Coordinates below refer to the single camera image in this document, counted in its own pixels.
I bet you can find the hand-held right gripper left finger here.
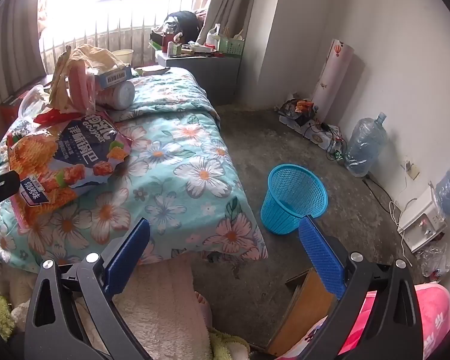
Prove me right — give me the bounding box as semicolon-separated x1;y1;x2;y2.
24;217;151;360

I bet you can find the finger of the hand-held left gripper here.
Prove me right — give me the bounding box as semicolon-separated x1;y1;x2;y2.
0;170;18;208

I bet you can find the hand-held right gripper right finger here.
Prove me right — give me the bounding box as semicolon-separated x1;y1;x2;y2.
299;215;424;360

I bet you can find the blue plastic mesh basket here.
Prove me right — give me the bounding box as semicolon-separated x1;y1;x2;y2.
260;164;329;235

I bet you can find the blue cardboard box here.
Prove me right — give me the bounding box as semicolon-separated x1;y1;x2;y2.
94;64;133;90

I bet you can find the wooden stool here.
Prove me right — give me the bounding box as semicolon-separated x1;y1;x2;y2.
266;268;338;357

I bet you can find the cream fleece blanket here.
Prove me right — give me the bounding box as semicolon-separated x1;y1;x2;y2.
75;257;212;360

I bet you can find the blue and orange snack bag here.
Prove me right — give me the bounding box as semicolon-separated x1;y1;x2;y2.
5;110;134;229

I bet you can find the red cardboard box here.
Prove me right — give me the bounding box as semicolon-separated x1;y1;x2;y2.
0;86;42;121

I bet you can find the white water dispenser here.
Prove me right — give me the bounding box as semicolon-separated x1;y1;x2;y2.
397;187;449;254

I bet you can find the floral quilted blanket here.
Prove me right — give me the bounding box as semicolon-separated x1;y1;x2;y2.
0;67;269;274

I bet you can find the crumpled clear plastic bag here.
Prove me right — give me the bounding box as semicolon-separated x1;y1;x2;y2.
416;242;450;282

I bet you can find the green fleece cloth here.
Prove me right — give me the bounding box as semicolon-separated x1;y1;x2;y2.
0;281;27;331

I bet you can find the clear blue water jug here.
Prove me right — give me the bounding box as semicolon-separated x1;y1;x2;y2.
344;112;389;178

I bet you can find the pink fleece blanket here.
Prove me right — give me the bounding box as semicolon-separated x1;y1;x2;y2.
285;283;450;360

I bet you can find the pink plastic packet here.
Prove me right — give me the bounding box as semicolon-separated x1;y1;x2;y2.
68;62;98;111

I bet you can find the beige curtain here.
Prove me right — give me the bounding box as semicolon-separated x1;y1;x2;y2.
0;0;47;98
197;0;271;46

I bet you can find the white milk bottle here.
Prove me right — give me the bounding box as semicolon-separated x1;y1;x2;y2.
94;79;136;111

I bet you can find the white paper cup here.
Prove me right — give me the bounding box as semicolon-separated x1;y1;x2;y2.
112;49;134;64

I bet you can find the metal window railing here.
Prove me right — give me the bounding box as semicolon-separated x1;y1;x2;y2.
39;0;196;72

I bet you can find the brown snack packet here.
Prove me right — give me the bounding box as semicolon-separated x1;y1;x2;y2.
134;65;170;77

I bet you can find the white paper roll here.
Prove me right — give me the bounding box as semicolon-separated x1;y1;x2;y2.
311;38;355;107

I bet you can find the grey bedside table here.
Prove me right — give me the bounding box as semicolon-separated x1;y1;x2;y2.
155;50;244;106

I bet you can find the green storage basket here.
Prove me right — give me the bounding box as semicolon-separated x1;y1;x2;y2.
217;35;245;58

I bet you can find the white plastic bag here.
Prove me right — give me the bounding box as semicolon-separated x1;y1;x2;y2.
206;24;221;46

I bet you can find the black bag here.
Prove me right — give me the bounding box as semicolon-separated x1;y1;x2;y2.
155;10;203;42

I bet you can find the white power strip with cables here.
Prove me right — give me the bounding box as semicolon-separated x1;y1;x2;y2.
279;114;346;149

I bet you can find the wall socket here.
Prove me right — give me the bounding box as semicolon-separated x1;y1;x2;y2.
402;157;421;181

